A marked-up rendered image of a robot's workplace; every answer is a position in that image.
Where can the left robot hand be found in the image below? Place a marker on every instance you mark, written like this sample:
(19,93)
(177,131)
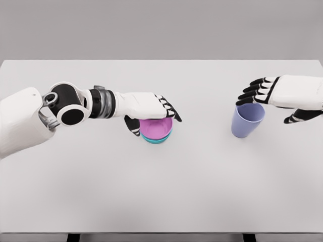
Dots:
(146,104)

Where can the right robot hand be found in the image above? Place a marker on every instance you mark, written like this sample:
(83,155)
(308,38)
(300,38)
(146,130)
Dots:
(290,93)

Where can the pink bowl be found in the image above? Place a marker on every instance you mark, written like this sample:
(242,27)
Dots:
(156,127)

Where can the lavender blue cup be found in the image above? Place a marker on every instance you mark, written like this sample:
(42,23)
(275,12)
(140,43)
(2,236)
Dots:
(246,121)

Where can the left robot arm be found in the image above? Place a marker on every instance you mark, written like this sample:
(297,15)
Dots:
(30,118)

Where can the teal bowl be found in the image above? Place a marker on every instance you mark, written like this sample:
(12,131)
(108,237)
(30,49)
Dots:
(156,141)

